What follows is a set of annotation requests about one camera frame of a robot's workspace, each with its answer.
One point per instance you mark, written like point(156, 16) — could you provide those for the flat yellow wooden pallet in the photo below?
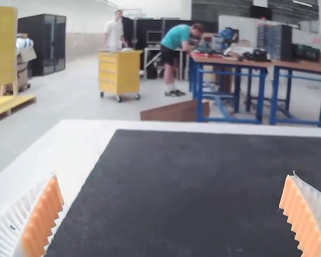
point(8, 103)

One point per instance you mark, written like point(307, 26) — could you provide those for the dark parts drawer cabinet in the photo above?
point(278, 41)

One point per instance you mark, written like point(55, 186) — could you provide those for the black mat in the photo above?
point(190, 187)

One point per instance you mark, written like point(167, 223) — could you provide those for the upright yellow wooden board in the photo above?
point(1, 48)

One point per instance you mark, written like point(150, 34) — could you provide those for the blue workbench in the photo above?
point(230, 60)
point(299, 65)

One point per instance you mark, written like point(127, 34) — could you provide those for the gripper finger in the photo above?
point(310, 219)
point(29, 227)

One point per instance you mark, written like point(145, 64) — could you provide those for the black cabinet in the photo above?
point(42, 45)

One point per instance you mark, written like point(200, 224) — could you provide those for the flat cardboard sheet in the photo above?
point(176, 112)

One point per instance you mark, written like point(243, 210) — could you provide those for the yellow tool cart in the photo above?
point(117, 72)

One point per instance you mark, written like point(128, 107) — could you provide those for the person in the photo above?
point(176, 37)
point(113, 29)

